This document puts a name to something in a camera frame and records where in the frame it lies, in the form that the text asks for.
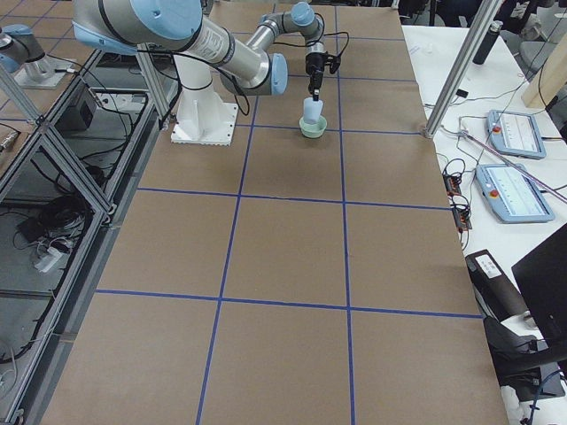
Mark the lower blue teach pendant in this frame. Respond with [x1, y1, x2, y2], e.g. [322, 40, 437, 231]
[475, 164, 555, 224]

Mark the white power strip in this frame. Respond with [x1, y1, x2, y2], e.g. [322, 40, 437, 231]
[35, 247, 63, 273]

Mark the orange circuit board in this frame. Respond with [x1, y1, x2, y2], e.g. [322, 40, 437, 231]
[442, 173, 462, 197]

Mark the light blue plastic cup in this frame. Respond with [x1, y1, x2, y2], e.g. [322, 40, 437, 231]
[302, 97, 324, 124]

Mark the black water bottle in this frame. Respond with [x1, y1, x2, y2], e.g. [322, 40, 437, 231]
[472, 20, 503, 65]

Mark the blue teach pendant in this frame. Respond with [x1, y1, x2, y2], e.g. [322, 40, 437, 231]
[486, 110, 547, 159]
[475, 164, 555, 224]

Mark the green plastic bowl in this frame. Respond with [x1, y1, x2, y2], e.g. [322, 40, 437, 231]
[299, 115, 327, 139]

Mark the upper blue teach pendant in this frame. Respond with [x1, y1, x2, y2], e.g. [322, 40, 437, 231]
[486, 110, 547, 159]

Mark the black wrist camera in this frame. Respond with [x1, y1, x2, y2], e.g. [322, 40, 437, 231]
[324, 53, 341, 74]

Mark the aluminium frame post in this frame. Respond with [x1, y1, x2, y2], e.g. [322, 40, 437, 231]
[422, 0, 501, 139]

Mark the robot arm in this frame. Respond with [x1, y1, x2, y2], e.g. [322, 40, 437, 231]
[73, 0, 328, 101]
[1, 24, 45, 73]

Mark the black monitor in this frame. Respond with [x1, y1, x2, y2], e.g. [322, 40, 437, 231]
[512, 225, 566, 346]

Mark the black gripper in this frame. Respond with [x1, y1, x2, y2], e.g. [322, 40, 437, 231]
[306, 52, 328, 102]

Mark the metal rod stand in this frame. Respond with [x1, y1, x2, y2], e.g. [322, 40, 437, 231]
[458, 131, 567, 204]

